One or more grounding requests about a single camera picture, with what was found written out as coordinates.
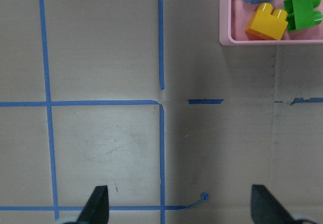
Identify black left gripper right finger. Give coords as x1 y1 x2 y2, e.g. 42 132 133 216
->
251 184 295 223

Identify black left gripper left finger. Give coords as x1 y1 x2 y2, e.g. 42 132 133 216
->
75 185 110 224

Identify yellow toy block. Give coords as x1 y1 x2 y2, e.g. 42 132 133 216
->
245 3 288 40

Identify green toy block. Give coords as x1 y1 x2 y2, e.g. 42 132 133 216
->
284 0 322 32

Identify pink plastic box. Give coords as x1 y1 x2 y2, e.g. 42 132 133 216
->
219 0 322 45

